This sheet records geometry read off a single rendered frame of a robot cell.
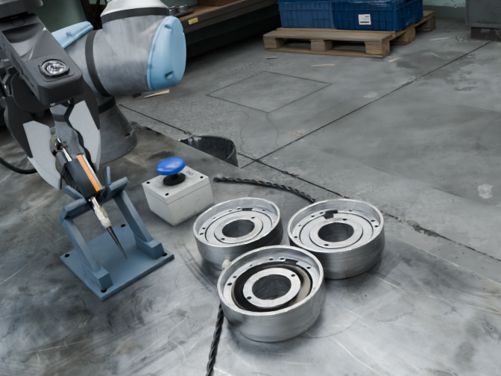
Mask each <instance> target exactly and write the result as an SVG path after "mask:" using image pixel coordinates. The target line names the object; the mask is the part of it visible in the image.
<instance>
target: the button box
mask: <svg viewBox="0 0 501 376"><path fill-rule="evenodd" d="M177 175H178V178H177V179H175V180H170V178H169V176H168V175H159V176H157V177H155V178H153V179H151V180H149V181H146V182H145V183H143V184H142V186H143V189H144V191H145V195H146V198H147V201H148V205H149V207H150V210H151V211H152V212H154V213H156V214H157V215H158V216H159V217H161V218H162V219H164V220H165V221H167V222H168V223H169V224H170V225H172V226H175V225H178V224H180V223H181V222H183V221H185V220H187V219H189V218H191V217H193V216H194V215H196V214H198V213H200V212H202V211H204V210H205V209H207V208H209V207H211V206H213V205H215V201H214V198H213V194H212V189H211V186H210V182H209V178H208V177H207V176H206V175H203V174H201V173H200V172H197V171H195V170H194V169H191V168H189V167H188V166H185V168H184V169H183V170H182V171H180V172H178V173H177Z"/></svg>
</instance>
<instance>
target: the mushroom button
mask: <svg viewBox="0 0 501 376"><path fill-rule="evenodd" d="M185 166H186V164H185V162H184V160H183V159H182V158H179V157H170V158H167V159H165V160H163V161H161V162H159V163H158V164H157V173H158V174H159V175H168V176H169V178H170V180H175V179H177V178H178V175H177V173H178V172H180V171H182V170H183V169H184V168H185Z"/></svg>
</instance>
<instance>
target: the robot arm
mask: <svg viewBox="0 0 501 376"><path fill-rule="evenodd" d="M41 6H43V3H42V0H0V105H1V106H2V107H3V108H5V111H4V120H5V123H6V126H7V128H8V130H9V132H10V133H11V135H12V136H13V138H14V139H15V140H16V141H17V142H18V144H19V145H20V146H21V147H22V149H23V150H24V151H25V153H26V155H27V157H28V159H29V160H30V161H31V163H32V164H33V166H34V167H35V169H36V170H37V171H38V172H39V174H40V175H41V176H42V177H43V178H44V179H45V180H46V181H47V182H48V183H49V184H51V185H52V186H53V187H55V188H56V189H58V190H60V189H62V176H61V174H60V173H59V172H58V170H57V168H56V158H55V156H54V155H53V154H52V152H51V149H50V142H51V132H50V128H49V126H47V125H45V124H43V123H41V122H38V121H35V120H33V118H32V116H31V114H30V113H35V115H36V116H38V117H43V116H44V112H45V110H46V109H49V108H50V111H51V114H52V116H53V118H54V121H55V128H56V139H58V138H61V139H62V141H67V143H68V144H69V147H68V148H67V149H68V151H69V153H70V154H71V156H72V158H73V159H75V158H76V156H78V155H81V156H82V155H84V156H85V158H86V159H87V161H88V163H89V165H90V166H91V168H92V170H93V172H94V173H97V172H98V170H99V166H100V165H103V164H105V163H109V162H111V161H114V160H116V159H118V158H120V157H122V156H124V155H126V154H127V153H128V152H130V151H131V150H133V149H134V148H135V146H136V144H137V143H138V139H137V137H136V133H135V130H134V129H133V127H132V126H131V124H130V123H129V121H128V120H127V119H126V117H125V116H124V114H123V113H122V112H121V111H120V109H119V108H118V106H117V104H116V100H115V98H114V96H118V95H128V94H134V93H143V92H149V91H152V92H156V91H158V90H161V89H165V88H170V87H174V86H176V85H177V84H179V82H180V81H181V79H182V77H183V73H184V71H185V66H186V41H185V35H184V33H183V27H182V25H181V23H180V20H179V19H178V18H176V17H173V16H170V13H169V8H168V7H167V6H166V5H165V4H163V3H162V2H161V1H160V0H107V7H106V8H105V9H104V11H103V12H102V14H101V22H102V27H103V29H99V30H93V26H92V25H91V24H90V22H81V23H78V24H75V25H71V26H69V27H66V28H63V29H60V30H59V31H55V32H53V33H51V32H50V31H49V30H48V29H47V27H46V26H45V25H44V24H43V23H42V21H41V20H40V19H39V17H38V16H37V15H36V14H35V13H30V14H28V11H29V10H33V9H36V8H38V7H41Z"/></svg>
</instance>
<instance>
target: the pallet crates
mask: <svg viewBox="0 0 501 376"><path fill-rule="evenodd" d="M277 1H278V2H277V4H278V5H279V9H278V10H279V11H280V19H281V25H282V27H280V28H277V30H276V31H270V32H268V33H267V34H263V36H264V37H263V40H264V44H265V51H277V52H288V53H300V54H323V55H335V56H346V57H368V58H379V59H383V58H385V57H387V56H389V55H390V53H389V52H390V45H401V46H406V45H408V44H409V43H411V42H413V41H414V40H415V32H416V31H433V30H434V29H436V26H435V24H436V22H435V17H434V16H435V11H431V10H423V0H277ZM283 38H288V39H289V40H300V41H311V48H308V47H292V46H284V42H283ZM333 42H334V43H364V44H365V50H366V51H363V50H347V49H334V48H332V47H333Z"/></svg>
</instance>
